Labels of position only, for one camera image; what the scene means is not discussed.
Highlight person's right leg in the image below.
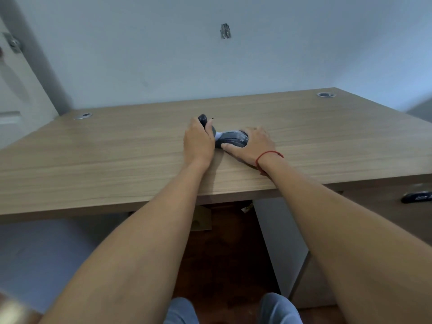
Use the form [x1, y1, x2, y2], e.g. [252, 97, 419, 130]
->
[258, 292, 303, 324]

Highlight person's left hand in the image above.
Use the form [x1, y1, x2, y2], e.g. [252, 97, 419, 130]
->
[183, 117, 217, 166]

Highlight blurry beige object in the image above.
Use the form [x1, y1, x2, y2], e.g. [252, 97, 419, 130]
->
[0, 289, 36, 324]

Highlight dark grey handheld device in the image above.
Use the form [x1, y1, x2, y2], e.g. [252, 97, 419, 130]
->
[198, 113, 250, 149]

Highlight person's left leg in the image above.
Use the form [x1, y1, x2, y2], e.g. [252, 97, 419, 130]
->
[163, 297, 200, 324]

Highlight white door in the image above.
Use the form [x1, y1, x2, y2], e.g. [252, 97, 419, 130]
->
[0, 16, 72, 149]

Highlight wooden drawer cabinet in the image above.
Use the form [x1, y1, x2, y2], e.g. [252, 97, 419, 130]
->
[290, 181, 432, 311]

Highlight person's left forearm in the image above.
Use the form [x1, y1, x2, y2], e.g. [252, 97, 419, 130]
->
[39, 160, 212, 324]

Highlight black drawer handle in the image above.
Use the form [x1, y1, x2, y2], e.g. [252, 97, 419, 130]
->
[400, 191, 432, 204]

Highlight red string bracelet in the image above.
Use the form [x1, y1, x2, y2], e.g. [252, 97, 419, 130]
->
[255, 150, 284, 176]

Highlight person's right forearm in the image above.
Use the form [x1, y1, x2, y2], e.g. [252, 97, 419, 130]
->
[257, 153, 432, 324]

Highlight person's leg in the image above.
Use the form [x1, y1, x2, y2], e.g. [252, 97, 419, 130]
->
[258, 292, 303, 324]
[163, 297, 200, 324]

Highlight person's right hand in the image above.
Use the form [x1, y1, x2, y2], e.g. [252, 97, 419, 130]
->
[221, 127, 277, 168]

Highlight silver metal door fitting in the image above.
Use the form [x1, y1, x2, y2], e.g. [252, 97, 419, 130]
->
[3, 32, 23, 54]

